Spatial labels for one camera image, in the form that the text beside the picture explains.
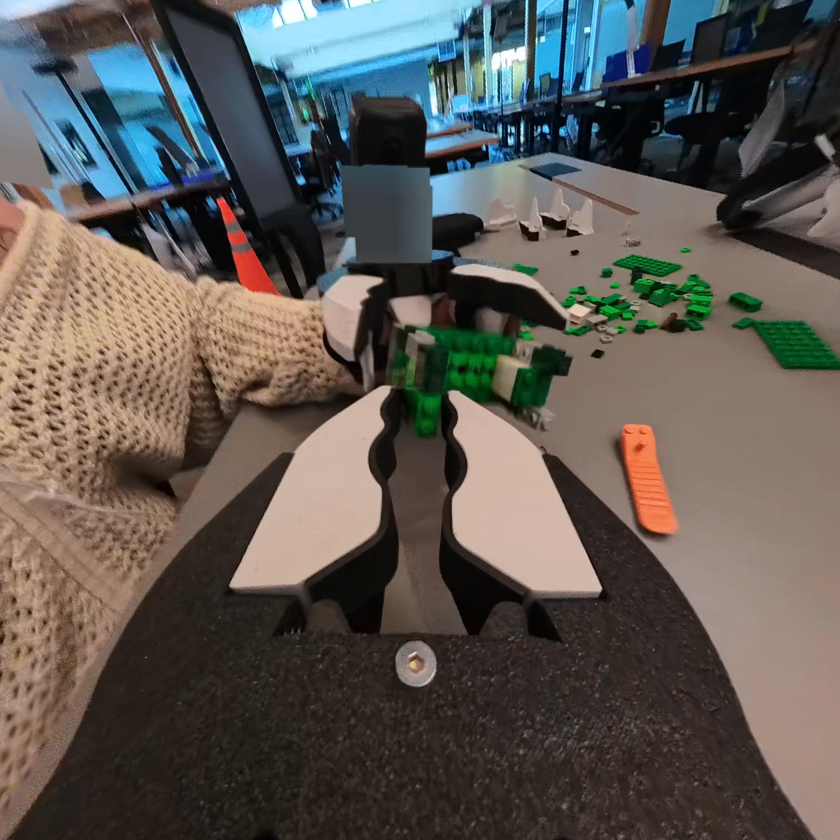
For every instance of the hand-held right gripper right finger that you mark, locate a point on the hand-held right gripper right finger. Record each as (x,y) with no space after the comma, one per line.
(518,518)

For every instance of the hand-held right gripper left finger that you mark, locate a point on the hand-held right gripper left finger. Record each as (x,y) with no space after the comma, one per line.
(315,518)

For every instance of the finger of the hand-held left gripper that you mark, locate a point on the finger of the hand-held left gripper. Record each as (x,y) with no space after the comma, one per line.
(341,315)
(505,279)

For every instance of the green and grey lego build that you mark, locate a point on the green and grey lego build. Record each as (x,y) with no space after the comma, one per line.
(472,374)

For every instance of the person's left forearm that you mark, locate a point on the person's left forearm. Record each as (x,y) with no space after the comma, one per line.
(164,341)

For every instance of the small green lego plate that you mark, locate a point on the small green lego plate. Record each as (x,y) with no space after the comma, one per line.
(525,269)

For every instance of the pile of small lego pieces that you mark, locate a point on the pile of small lego pieces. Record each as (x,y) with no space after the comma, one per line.
(656,295)

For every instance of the green lego brick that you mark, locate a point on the green lego brick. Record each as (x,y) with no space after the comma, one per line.
(745,302)

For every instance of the person's left hand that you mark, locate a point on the person's left hand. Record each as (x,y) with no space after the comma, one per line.
(446,312)

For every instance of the black padded bag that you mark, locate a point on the black padded bag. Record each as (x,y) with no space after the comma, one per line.
(459,229)

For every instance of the orange traffic cone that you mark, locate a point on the orange traffic cone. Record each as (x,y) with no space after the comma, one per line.
(246,249)

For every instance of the dark blue pad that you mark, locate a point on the dark blue pad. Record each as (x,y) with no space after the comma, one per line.
(554,170)

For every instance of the orange brick separator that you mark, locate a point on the orange brick separator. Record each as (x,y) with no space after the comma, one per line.
(646,479)

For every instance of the black framed display board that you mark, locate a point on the black framed display board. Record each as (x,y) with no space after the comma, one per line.
(223,111)

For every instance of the black office chair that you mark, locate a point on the black office chair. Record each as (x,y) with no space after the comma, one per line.
(699,128)

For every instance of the long wooden office desk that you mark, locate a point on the long wooden office desk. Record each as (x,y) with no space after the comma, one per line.
(689,69)

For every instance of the person's knitted sweater torso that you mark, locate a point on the person's knitted sweater torso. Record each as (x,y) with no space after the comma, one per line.
(39,590)

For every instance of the black and white bag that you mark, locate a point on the black and white bag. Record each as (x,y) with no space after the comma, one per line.
(781,151)

